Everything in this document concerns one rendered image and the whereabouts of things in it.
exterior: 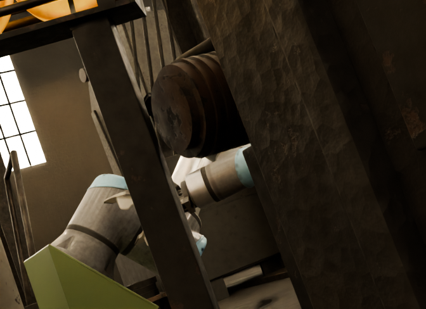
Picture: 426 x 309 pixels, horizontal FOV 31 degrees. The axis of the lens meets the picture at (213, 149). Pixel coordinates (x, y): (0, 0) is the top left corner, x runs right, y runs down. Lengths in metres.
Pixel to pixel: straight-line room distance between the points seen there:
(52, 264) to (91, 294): 0.11
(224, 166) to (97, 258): 0.40
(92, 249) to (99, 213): 0.10
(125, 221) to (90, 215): 0.09
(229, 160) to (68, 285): 0.47
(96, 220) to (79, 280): 0.18
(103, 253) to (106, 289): 0.12
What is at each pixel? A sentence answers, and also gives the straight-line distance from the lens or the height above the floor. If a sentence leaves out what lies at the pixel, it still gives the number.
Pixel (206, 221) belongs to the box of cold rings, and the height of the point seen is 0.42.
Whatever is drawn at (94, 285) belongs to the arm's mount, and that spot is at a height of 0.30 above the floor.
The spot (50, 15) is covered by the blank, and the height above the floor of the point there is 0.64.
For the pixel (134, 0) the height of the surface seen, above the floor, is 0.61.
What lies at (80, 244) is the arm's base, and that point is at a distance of 1.94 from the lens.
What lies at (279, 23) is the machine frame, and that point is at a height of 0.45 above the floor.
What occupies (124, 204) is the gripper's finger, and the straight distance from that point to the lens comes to 1.83.
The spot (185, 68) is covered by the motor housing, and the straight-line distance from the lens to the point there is 0.95.
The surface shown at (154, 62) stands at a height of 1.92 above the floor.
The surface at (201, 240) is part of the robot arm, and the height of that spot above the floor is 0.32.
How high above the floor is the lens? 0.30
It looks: 6 degrees up
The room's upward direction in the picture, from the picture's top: 21 degrees counter-clockwise
